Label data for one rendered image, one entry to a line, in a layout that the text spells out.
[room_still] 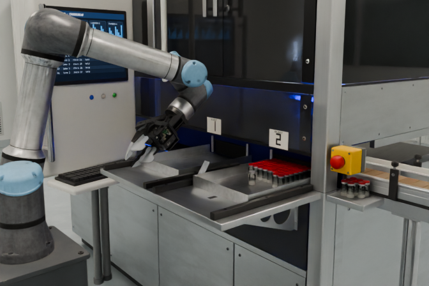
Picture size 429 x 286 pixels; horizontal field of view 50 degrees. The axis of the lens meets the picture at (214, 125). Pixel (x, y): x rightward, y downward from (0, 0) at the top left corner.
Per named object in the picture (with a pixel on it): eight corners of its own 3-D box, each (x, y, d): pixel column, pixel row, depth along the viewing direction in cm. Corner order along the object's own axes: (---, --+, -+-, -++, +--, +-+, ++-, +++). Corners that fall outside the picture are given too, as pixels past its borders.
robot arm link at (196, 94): (191, 74, 152) (205, 94, 155) (170, 96, 147) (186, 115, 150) (203, 71, 145) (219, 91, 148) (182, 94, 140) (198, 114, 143)
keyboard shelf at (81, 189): (124, 161, 220) (123, 156, 219) (164, 172, 202) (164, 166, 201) (36, 182, 186) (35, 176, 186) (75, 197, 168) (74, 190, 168)
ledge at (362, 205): (352, 191, 149) (353, 186, 148) (389, 202, 139) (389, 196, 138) (325, 200, 140) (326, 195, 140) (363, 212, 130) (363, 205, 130)
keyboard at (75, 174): (133, 161, 211) (133, 155, 211) (154, 165, 202) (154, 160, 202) (54, 179, 181) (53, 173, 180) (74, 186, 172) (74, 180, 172)
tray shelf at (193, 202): (202, 154, 200) (202, 150, 199) (336, 193, 146) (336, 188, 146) (99, 173, 170) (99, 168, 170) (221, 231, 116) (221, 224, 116)
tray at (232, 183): (266, 168, 170) (266, 159, 169) (323, 184, 150) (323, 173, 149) (193, 185, 149) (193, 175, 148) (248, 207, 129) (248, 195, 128)
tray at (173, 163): (209, 152, 196) (209, 143, 195) (251, 163, 176) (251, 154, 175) (139, 165, 174) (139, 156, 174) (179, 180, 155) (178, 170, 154)
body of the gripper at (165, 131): (154, 135, 132) (180, 107, 138) (138, 131, 138) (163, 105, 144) (168, 154, 136) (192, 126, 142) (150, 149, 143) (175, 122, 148)
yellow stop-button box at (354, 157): (344, 166, 141) (345, 143, 140) (364, 172, 136) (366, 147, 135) (329, 170, 137) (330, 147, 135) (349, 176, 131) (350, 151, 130)
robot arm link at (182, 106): (172, 96, 146) (183, 115, 150) (162, 105, 144) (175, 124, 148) (186, 97, 140) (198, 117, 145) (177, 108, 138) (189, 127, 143)
